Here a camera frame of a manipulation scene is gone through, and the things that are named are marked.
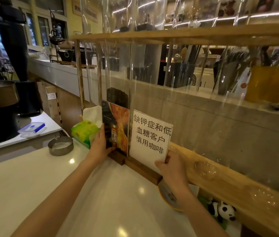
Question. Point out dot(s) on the person's right hand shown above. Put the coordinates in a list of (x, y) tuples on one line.
[(175, 172)]

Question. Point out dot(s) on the person's left hand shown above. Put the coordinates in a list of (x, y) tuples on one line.
[(97, 150)]

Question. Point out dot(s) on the person's right thumb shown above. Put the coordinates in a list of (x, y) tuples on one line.
[(161, 164)]

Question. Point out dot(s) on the person's left thumb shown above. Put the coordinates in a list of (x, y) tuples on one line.
[(110, 150)]

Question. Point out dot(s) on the acrylic sign with orange picture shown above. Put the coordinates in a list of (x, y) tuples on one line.
[(119, 123)]

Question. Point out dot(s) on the white paper notice sign stand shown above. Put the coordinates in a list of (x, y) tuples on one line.
[(149, 135)]

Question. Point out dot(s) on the person's right forearm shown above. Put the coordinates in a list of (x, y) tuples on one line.
[(198, 214)]

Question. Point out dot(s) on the person's left forearm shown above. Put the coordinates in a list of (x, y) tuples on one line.
[(63, 194)]

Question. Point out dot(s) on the yellow rimmed plate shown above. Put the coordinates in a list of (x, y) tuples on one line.
[(168, 196)]

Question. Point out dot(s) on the green tissue packet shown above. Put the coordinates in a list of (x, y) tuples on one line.
[(84, 132)]

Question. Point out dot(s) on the round metal ashtray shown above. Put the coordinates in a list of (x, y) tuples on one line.
[(60, 146)]

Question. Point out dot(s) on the dark coffee beans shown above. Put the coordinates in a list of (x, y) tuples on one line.
[(117, 97)]

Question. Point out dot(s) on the leaning wooden boards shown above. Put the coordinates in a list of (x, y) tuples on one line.
[(52, 103)]

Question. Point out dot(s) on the panda plush toy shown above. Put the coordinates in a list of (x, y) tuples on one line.
[(224, 211)]

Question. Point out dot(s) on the clear container with blue lid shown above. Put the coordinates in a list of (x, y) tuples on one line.
[(32, 128)]

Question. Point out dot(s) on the black utensil holder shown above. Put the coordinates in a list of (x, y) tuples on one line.
[(180, 75)]

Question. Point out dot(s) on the white patterned box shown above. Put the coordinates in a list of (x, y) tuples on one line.
[(203, 80)]

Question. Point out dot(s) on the row of clear glass tubes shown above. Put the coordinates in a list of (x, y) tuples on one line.
[(144, 61)]

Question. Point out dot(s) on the grey utensil holder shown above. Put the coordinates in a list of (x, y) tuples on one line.
[(228, 77)]

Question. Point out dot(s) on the brown teapot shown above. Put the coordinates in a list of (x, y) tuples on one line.
[(66, 44)]

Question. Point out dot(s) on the black coffee roaster machine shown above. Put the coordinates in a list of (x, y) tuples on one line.
[(3, 96)]

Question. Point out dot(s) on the black kettle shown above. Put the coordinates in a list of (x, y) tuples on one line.
[(55, 36)]

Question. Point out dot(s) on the yellow container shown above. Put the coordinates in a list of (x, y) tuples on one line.
[(270, 83)]

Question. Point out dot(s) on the wooden tube rack frame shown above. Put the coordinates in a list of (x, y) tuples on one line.
[(228, 185)]

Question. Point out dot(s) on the wall sign board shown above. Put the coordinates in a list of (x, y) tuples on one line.
[(85, 11)]

